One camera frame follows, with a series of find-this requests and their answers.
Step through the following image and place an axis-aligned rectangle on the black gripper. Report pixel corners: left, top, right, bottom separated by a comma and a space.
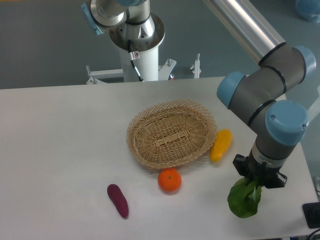
232, 154, 287, 189

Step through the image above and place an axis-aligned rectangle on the green bok choy vegetable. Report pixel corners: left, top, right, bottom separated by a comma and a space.
227, 177, 262, 218

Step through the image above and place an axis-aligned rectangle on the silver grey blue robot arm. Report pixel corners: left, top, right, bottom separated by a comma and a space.
81, 0, 316, 189

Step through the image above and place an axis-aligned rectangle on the black device at table edge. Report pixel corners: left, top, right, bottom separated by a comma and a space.
302, 202, 320, 229

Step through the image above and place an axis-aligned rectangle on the orange mandarin fruit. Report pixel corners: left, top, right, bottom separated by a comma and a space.
157, 168, 182, 192

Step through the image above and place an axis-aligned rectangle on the woven wicker basket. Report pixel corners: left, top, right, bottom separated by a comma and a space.
126, 99, 217, 170

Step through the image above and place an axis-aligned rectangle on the purple sweet potato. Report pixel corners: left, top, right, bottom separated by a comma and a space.
106, 184, 129, 219

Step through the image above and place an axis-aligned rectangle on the blue plastic bag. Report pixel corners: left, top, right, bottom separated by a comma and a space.
295, 0, 320, 23

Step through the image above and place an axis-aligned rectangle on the white table leg frame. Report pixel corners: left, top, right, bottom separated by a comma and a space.
307, 85, 320, 123

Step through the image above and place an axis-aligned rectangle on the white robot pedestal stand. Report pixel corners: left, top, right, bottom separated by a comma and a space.
85, 13, 203, 85

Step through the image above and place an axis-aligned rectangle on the black cable on pedestal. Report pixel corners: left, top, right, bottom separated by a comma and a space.
126, 39, 145, 83

